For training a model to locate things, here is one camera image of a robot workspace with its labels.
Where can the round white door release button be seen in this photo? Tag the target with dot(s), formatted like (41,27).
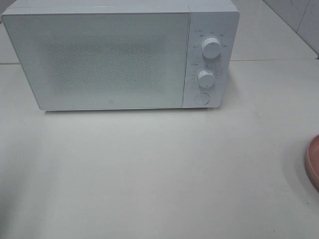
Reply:
(202,98)

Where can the white microwave knob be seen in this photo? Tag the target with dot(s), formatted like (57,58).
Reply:
(206,78)
(211,47)

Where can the white microwave door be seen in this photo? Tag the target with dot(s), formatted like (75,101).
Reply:
(102,61)

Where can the pink round plate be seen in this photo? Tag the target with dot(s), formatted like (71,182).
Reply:
(312,162)

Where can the white microwave oven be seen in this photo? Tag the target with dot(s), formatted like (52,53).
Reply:
(206,18)

